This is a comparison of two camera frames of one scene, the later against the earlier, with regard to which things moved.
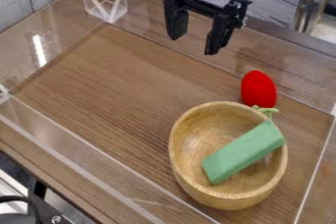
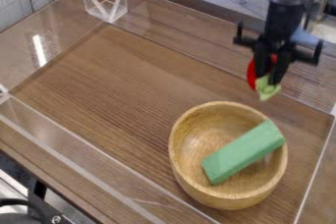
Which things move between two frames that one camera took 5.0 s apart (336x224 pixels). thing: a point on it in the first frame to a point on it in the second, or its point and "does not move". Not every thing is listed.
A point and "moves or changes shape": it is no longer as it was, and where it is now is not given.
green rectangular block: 242,153 does not move
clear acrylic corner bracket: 108,11 does not move
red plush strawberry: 258,92 moves or changes shape
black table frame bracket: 41,211 does not move
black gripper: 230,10 to 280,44
